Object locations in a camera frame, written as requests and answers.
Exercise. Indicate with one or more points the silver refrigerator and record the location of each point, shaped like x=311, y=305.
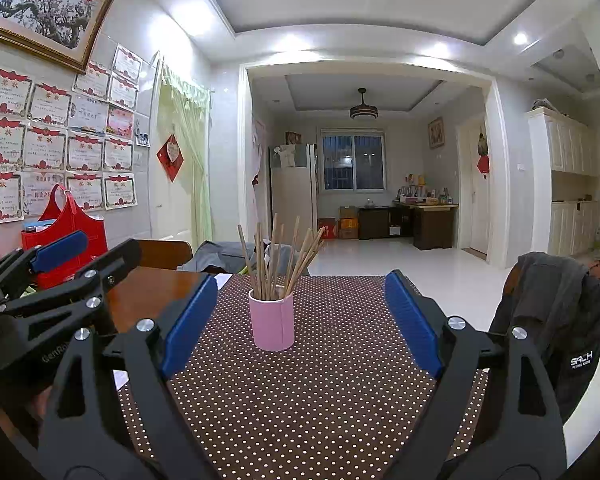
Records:
x=290, y=200

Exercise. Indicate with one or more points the assorted desk items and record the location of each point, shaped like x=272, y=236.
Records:
x=420, y=192

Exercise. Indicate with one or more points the wall of award certificates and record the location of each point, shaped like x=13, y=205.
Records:
x=45, y=150

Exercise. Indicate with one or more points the light green curtain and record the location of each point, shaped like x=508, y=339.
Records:
x=195, y=160

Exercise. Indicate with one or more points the white bag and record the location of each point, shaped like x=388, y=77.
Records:
x=283, y=155

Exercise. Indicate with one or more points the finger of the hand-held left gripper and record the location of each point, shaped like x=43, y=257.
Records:
x=60, y=251
x=112, y=265

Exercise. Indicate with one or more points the orange cardboard box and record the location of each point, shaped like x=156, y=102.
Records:
x=348, y=229

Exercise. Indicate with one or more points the barred window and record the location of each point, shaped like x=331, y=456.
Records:
x=352, y=160

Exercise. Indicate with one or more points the red tote bag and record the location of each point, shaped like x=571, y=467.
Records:
x=55, y=220

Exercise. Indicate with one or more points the framed blossom picture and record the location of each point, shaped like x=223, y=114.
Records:
x=45, y=5

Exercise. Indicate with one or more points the red hanging door ornament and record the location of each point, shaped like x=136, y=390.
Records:
x=483, y=162

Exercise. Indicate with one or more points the dark ceiling fan lamp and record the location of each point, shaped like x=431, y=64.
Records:
x=363, y=112

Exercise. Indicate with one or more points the brown cardboard box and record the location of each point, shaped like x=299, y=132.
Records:
x=348, y=212

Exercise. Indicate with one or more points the white door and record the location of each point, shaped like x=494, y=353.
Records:
x=472, y=210

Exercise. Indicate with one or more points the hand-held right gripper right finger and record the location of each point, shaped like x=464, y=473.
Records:
x=412, y=330

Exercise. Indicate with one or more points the small wall photo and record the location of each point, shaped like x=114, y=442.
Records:
x=142, y=139

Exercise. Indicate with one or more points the brown polka-dot tablecloth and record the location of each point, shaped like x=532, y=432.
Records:
x=330, y=385

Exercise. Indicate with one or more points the red cardboard box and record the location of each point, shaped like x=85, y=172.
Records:
x=327, y=228

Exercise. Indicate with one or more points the framed wall picture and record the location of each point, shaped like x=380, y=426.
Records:
x=435, y=132

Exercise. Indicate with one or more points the small dark picture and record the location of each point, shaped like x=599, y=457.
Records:
x=293, y=138

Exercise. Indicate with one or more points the red diamond wall decoration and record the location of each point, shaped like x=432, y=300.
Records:
x=170, y=157

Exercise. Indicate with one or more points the dark wooden desk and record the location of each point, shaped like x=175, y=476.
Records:
x=430, y=225

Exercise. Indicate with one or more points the pink cup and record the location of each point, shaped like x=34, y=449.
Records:
x=272, y=325

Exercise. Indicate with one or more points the dark grey jacket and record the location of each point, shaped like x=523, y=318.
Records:
x=545, y=310

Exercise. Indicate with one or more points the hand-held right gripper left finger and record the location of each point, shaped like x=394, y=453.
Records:
x=190, y=330

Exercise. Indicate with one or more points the white tall cabinet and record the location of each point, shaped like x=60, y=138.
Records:
x=570, y=160

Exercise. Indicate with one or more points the bunch of wooden chopsticks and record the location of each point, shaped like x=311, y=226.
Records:
x=265, y=285

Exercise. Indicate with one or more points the wooden chair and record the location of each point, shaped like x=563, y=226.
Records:
x=165, y=255
x=510, y=270

